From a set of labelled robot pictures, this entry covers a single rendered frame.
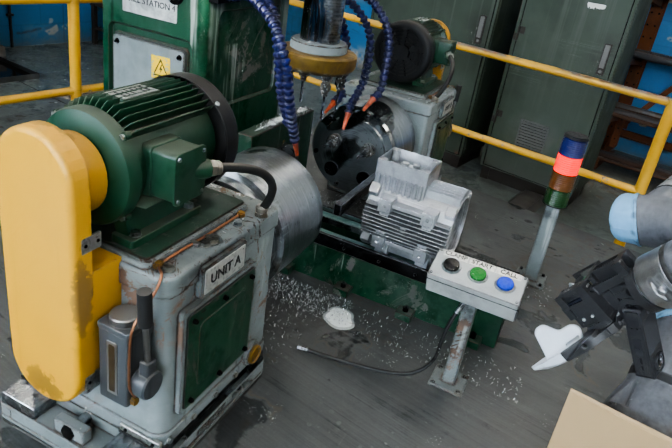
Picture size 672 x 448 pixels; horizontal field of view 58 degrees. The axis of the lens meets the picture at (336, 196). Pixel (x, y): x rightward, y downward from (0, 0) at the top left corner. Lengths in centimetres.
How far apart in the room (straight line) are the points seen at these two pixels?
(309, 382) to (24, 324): 54
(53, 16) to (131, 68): 550
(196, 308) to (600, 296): 56
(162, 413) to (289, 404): 28
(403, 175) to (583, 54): 306
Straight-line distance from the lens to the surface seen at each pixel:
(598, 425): 102
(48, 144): 76
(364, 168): 167
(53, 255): 82
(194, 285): 89
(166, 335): 89
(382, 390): 124
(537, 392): 137
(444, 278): 113
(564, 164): 160
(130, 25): 149
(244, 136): 138
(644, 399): 108
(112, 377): 91
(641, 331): 92
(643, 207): 97
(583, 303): 92
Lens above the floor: 162
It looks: 25 degrees down
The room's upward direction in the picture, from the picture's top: 9 degrees clockwise
